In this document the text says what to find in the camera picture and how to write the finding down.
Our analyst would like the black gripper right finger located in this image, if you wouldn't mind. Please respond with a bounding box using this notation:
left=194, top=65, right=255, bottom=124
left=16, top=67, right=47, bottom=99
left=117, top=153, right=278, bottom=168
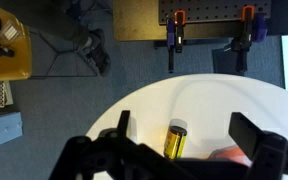
left=228, top=111, right=268, bottom=161

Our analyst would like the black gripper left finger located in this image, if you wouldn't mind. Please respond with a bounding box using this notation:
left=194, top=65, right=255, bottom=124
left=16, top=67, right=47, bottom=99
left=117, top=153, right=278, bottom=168
left=116, top=110, right=132, bottom=138

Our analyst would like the orange plastic bag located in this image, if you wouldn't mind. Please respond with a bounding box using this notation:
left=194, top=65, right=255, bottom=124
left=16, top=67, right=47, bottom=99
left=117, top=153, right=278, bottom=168
left=207, top=145, right=253, bottom=168

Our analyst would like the yellow vitamin bottle black cap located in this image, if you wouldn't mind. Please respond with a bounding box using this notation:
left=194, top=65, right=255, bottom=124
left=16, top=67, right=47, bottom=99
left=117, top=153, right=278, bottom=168
left=163, top=118, right=189, bottom=160

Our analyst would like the black shoe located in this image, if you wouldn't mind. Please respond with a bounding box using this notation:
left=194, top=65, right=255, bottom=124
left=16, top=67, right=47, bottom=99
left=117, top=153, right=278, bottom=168
left=83, top=28, right=112, bottom=77

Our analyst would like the orange black bar clamp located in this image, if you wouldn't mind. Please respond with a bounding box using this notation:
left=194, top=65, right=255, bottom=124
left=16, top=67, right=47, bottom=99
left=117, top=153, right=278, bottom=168
left=165, top=9, right=187, bottom=74
left=230, top=5, right=269, bottom=75

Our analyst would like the brown wooden board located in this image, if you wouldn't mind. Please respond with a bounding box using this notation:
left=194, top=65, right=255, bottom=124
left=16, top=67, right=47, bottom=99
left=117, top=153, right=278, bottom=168
left=112, top=0, right=272, bottom=42

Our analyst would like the light blue box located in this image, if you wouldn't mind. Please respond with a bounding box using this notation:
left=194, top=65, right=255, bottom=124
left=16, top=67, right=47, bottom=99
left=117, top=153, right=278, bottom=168
left=0, top=111, right=24, bottom=150

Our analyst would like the person's dark trouser leg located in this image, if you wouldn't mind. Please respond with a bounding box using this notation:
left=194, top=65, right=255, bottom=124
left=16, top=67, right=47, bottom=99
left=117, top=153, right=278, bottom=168
left=0, top=0, right=90, bottom=48

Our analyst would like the black perforated breadboard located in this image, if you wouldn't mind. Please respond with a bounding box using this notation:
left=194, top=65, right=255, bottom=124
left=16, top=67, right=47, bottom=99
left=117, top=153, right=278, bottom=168
left=158, top=0, right=272, bottom=26

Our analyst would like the black wire chair frame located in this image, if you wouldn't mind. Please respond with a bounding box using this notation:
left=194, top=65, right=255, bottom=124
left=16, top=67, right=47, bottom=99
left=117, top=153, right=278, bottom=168
left=27, top=26, right=100, bottom=79

